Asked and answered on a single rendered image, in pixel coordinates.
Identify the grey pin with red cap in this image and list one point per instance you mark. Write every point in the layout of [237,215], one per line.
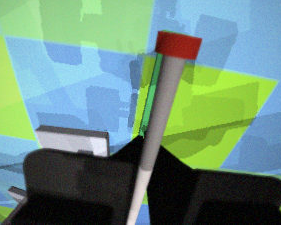
[175,48]

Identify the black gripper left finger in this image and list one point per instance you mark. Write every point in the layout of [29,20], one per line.
[86,177]

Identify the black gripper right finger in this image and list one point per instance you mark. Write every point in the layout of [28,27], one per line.
[175,191]

